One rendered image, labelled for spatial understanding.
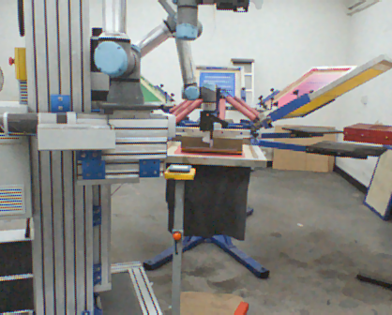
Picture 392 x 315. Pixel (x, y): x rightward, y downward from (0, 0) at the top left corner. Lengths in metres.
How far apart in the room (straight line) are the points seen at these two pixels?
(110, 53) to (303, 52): 5.53
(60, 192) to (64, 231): 0.19
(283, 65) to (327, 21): 0.93
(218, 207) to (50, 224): 0.85
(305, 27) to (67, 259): 5.65
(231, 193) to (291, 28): 4.95
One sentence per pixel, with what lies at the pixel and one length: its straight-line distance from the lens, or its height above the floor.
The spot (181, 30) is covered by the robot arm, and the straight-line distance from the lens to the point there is 1.45.
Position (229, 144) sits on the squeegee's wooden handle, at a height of 1.01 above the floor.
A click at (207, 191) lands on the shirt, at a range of 2.11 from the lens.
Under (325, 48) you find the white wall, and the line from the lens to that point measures 6.88.
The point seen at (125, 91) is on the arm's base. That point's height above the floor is 1.31.
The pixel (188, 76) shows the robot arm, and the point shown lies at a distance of 2.09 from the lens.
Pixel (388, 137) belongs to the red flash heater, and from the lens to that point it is 2.71.
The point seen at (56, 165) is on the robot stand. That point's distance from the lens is 1.81.
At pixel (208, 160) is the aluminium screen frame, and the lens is 1.97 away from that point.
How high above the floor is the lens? 1.35
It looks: 11 degrees down
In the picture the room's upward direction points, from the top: 2 degrees clockwise
